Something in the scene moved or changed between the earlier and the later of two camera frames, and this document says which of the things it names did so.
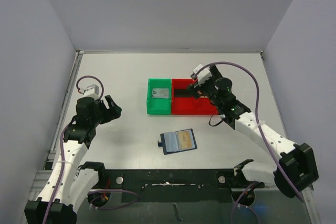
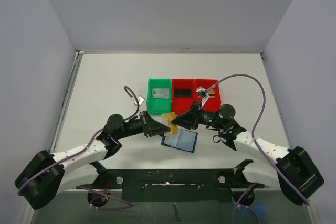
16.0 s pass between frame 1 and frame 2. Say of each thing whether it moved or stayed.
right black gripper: moved
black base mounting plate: stayed
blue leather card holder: moved
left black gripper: moved
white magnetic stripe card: stayed
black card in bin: stayed
